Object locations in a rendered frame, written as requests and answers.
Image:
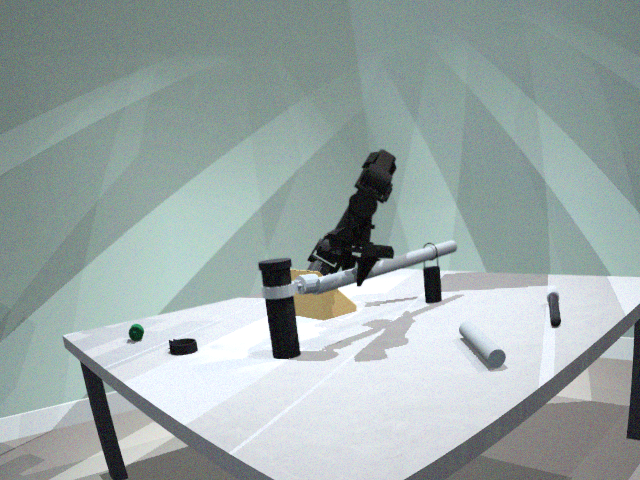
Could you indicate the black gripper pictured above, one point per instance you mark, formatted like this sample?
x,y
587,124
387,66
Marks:
x,y
370,252

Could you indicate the grey metal cup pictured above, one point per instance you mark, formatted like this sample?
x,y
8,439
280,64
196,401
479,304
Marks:
x,y
304,284

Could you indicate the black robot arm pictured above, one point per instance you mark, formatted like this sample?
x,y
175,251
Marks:
x,y
375,181

